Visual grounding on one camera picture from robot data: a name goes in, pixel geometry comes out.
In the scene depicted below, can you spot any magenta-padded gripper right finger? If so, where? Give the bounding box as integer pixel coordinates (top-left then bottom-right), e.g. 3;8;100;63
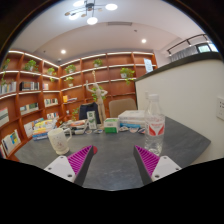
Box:
133;144;183;186

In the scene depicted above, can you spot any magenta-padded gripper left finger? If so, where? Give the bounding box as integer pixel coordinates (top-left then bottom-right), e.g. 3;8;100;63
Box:
43;144;98;187

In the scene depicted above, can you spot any clear plastic water bottle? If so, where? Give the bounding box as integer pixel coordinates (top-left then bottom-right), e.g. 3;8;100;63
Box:
143;93;166;157

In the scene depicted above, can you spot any cream mug with red print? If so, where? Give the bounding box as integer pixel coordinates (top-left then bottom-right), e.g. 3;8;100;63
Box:
47;127;73;156

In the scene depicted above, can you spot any small green white carton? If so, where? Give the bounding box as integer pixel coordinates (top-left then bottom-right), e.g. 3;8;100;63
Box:
86;110;98;130

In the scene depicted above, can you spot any stack of colourful books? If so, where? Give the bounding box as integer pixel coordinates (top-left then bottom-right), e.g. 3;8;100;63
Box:
31;118;61;142

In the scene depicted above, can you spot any stack of white packages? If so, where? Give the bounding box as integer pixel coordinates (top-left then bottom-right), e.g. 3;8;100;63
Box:
117;109;147;130

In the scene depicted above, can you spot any green and white box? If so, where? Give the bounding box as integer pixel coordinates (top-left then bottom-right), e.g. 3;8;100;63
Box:
103;117;120;134

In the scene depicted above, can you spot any black bag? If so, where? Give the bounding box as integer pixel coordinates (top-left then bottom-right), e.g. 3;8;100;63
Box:
78;101;100;125

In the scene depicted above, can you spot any wooden artist mannequin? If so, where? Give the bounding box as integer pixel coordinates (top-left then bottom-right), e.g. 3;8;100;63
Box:
85;81;109;129

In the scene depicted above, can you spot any tan upholstered chair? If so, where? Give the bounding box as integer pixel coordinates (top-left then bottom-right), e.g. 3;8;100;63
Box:
108;97;138;119

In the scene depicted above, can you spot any orange wooden shelf unit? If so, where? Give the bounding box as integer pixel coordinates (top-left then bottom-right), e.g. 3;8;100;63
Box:
0;49;158;159

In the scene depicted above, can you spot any ceiling air vent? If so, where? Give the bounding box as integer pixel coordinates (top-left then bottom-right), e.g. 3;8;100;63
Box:
106;21;134;27

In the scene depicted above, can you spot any branched ceiling lamp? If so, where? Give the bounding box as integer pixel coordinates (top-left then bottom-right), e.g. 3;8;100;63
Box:
64;0;119;26

